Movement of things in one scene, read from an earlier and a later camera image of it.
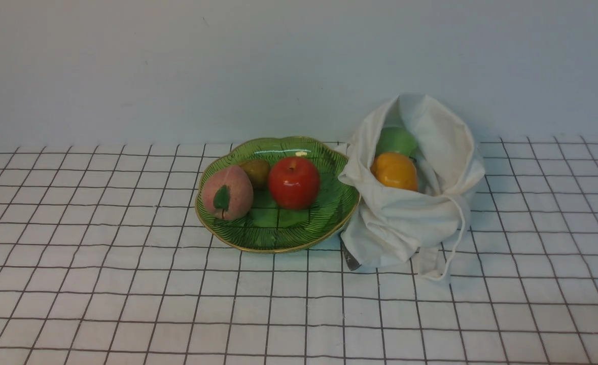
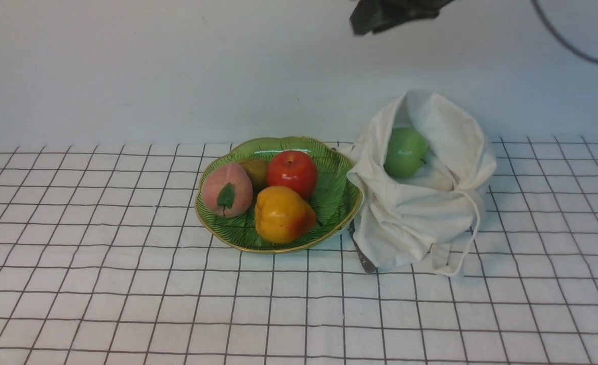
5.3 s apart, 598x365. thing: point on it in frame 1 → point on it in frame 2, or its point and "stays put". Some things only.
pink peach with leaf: [227, 193] stays put
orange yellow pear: [395, 170] → [282, 216]
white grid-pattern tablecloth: [96, 254] stays put
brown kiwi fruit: [258, 171] stays put
